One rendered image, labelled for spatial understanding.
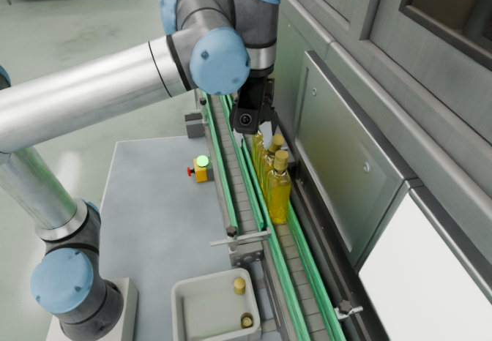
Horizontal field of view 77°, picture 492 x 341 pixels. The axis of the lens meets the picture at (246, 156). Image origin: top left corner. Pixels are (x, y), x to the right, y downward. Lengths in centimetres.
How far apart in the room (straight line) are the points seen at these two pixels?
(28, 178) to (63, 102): 31
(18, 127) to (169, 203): 84
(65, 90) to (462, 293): 58
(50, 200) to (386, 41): 73
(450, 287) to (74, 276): 69
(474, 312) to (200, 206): 89
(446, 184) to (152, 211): 97
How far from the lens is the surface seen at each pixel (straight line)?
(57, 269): 80
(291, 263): 93
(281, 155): 78
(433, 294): 61
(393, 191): 60
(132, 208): 125
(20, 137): 46
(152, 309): 105
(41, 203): 76
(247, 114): 57
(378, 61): 65
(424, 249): 59
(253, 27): 54
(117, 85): 41
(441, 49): 56
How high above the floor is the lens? 171
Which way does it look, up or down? 45 degrees down
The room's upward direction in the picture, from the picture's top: straight up
